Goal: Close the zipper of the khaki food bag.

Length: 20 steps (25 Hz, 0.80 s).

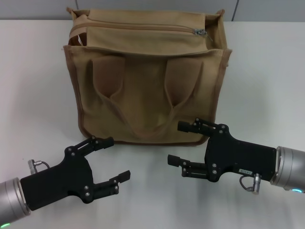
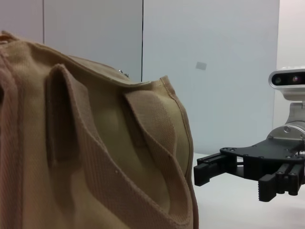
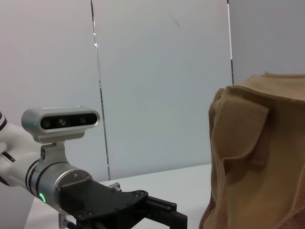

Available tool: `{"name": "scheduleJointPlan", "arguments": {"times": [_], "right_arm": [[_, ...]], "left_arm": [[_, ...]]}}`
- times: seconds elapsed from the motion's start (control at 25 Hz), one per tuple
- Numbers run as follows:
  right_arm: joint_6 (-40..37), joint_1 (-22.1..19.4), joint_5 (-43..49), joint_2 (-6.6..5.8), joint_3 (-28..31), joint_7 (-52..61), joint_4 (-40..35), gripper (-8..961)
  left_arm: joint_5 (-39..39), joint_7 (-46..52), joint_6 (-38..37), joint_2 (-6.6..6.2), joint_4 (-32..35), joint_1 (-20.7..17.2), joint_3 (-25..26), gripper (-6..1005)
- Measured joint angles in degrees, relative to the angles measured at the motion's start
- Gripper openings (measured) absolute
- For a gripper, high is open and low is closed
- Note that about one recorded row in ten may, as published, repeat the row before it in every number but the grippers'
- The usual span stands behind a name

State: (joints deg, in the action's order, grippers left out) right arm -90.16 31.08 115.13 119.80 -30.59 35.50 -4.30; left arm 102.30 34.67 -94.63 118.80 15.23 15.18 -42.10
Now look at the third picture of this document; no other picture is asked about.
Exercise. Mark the khaki canvas food bag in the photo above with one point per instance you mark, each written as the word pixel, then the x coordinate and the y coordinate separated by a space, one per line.
pixel 257 167

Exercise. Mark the silver left camera bracket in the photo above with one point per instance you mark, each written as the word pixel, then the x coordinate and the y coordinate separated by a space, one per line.
pixel 53 155

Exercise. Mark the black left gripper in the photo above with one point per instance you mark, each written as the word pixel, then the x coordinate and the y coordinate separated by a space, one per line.
pixel 100 202

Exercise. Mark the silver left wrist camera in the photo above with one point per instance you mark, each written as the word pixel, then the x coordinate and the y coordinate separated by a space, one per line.
pixel 62 121

